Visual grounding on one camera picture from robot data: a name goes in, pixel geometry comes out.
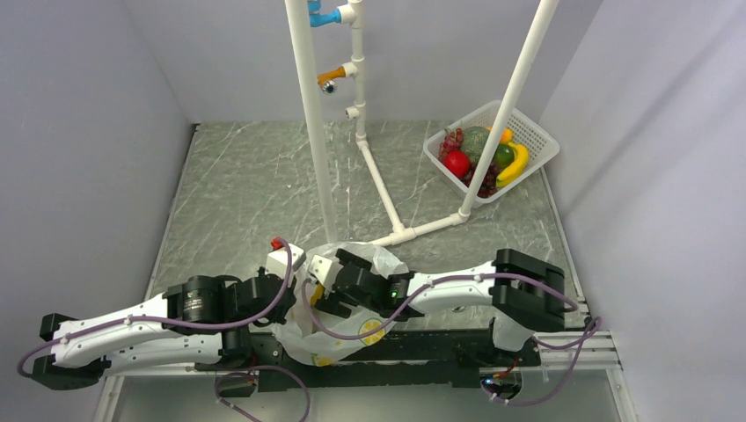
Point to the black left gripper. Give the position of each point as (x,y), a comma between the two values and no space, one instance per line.
(280,315)

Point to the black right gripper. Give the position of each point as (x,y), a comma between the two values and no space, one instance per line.
(331,301)

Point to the yellow fake lemon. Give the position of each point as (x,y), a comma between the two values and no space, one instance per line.
(317,294)

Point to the white printed plastic bag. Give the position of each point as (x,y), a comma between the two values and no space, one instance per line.
(306,343)

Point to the yellow fake bananas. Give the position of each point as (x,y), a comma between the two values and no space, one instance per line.
(516,167)

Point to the red fake grapes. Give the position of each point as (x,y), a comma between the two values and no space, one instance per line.
(452,141)

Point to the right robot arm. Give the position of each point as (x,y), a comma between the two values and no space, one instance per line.
(526,293)

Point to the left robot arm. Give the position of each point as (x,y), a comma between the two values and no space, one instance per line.
(205,321)

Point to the purple fake grapes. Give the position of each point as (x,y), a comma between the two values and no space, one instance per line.
(488,184)

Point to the green fake melon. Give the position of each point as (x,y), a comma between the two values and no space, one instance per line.
(474,142)

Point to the green fake lime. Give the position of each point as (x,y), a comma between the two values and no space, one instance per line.
(504,156)

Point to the orange fake fruit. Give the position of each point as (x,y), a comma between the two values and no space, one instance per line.
(507,136)

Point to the silver metal ball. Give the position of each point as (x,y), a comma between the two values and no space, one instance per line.
(328,87)

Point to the orange tap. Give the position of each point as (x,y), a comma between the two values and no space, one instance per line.
(324,78)

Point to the white plastic basket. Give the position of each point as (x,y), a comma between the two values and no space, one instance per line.
(541,146)

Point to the blue tap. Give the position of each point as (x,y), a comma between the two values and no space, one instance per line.
(317,18)

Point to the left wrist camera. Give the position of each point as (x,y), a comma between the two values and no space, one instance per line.
(284,256)

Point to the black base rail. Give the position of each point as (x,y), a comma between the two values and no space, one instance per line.
(458,358)

